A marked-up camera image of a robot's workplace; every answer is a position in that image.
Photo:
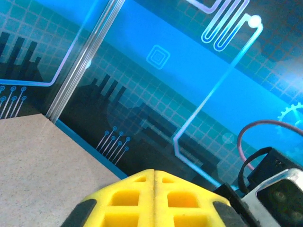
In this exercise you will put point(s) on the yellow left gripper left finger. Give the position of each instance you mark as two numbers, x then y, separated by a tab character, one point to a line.
99	212

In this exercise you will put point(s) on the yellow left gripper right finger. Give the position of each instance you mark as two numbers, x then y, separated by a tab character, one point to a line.
203	212

